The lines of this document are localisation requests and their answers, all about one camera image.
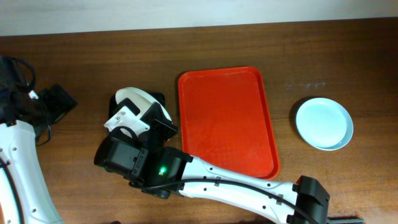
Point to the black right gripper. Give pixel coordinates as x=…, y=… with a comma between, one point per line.
x=157, y=116

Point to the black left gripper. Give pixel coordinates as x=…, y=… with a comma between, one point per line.
x=63, y=105

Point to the cream plate with green mark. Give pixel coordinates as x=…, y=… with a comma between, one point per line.
x=140, y=96

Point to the light blue plate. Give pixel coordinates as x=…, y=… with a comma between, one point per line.
x=324, y=124

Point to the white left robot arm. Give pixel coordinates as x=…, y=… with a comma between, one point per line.
x=25, y=116

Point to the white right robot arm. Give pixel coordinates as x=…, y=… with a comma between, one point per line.
x=135, y=149

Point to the black tray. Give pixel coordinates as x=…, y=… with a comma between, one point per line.
x=161, y=96

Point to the red tray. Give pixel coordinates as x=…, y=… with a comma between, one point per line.
x=225, y=120

